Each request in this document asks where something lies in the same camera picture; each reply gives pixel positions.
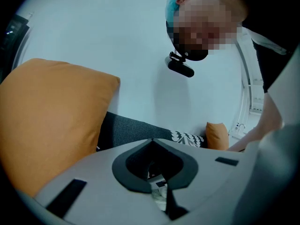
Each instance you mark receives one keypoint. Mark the dark grey fabric sofa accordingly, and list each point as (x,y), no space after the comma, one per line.
(131,130)

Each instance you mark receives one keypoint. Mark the black head camera mount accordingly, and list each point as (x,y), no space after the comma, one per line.
(195,54)

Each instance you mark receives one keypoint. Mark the person's head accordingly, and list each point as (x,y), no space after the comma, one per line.
(211,20)

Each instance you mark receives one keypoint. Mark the small orange cushion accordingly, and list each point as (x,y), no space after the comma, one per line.
(216,137)

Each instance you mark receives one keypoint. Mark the black white patterned cushion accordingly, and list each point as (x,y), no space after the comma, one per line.
(187,138)

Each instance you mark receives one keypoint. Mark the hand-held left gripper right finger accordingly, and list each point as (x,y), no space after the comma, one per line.
(191,170)

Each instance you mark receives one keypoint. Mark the person's black shirt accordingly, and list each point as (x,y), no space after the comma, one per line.
(276,8)

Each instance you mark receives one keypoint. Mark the white window frame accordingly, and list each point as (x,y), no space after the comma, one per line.
(246,83)

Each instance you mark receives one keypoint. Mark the blue hair cap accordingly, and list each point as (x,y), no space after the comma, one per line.
(173,2)

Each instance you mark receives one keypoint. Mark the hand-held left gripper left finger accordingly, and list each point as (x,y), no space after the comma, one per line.
(119,170)

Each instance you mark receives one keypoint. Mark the large orange cushion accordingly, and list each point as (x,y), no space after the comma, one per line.
(51,116)

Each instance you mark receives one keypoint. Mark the chrome faucet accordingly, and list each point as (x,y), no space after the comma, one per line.
(240,126)

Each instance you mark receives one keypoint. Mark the person's left forearm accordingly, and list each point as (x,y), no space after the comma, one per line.
(269,116)

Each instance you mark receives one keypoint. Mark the black head camera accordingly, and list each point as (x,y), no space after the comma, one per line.
(180,65)

